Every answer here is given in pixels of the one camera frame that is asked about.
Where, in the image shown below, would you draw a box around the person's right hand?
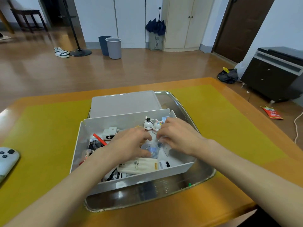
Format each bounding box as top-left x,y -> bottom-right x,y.
156,117 -> 209,156

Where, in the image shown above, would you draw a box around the dark brown door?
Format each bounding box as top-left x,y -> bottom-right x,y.
212,0 -> 276,64

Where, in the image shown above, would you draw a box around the red marker pen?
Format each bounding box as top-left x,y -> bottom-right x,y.
92,133 -> 107,146

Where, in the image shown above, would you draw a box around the white handheld controller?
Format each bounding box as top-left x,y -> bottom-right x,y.
0,147 -> 21,185

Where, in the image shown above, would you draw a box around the black low cabinet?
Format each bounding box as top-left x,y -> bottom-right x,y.
240,46 -> 303,103

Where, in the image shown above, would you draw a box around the yellow table mat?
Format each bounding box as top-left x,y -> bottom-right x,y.
0,84 -> 288,227

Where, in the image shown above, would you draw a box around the person's left hand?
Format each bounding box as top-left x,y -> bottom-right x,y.
102,127 -> 153,165

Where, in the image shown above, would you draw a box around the cream two-door cabinet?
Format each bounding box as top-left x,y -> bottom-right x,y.
162,0 -> 216,52

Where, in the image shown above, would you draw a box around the white box lid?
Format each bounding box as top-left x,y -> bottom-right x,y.
89,90 -> 163,119

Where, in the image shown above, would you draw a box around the person's left forearm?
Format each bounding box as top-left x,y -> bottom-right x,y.
3,151 -> 119,227

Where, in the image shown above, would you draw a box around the white camera device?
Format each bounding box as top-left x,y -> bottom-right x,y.
102,127 -> 119,141

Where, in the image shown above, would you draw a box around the bundle of black pens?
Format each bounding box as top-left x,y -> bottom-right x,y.
88,139 -> 104,151

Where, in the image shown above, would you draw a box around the white storage box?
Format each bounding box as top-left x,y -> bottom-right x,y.
69,108 -> 197,196

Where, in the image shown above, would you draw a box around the black garbage bag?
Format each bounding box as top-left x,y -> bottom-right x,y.
217,67 -> 239,84

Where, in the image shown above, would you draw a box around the person's black trousers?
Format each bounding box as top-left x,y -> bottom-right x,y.
244,205 -> 294,227

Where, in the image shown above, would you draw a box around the white bunny figurine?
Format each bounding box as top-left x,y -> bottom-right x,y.
152,119 -> 164,134

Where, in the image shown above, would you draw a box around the dark wooden stool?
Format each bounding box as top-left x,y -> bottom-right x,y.
9,8 -> 49,33

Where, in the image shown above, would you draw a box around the dark blue trash bin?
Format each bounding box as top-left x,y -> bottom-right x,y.
98,36 -> 113,56

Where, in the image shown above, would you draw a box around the gray metal safe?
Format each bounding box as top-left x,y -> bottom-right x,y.
148,32 -> 164,51

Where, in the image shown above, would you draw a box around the wooden side table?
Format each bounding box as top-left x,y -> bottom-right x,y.
0,9 -> 15,35

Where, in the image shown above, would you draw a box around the person's right forearm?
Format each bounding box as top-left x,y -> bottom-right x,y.
195,139 -> 303,227

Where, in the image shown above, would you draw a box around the white built-in wardrobe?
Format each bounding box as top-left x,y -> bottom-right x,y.
73,0 -> 164,49

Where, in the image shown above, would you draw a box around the clear round clip container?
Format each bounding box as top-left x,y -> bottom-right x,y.
141,141 -> 161,159

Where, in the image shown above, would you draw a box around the black coat stand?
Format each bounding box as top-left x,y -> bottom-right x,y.
59,0 -> 92,57

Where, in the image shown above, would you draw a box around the white floor cable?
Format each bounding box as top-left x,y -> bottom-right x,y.
293,111 -> 303,144

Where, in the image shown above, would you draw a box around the gray trash bin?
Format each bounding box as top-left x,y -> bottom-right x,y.
105,37 -> 122,60

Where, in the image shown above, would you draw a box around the navy folded umbrella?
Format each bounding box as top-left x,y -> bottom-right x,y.
145,7 -> 167,36

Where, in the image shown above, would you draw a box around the stainless steel tray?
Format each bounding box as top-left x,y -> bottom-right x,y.
83,90 -> 217,212

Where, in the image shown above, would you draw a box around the white figurine black hat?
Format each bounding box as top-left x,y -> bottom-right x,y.
143,115 -> 155,133

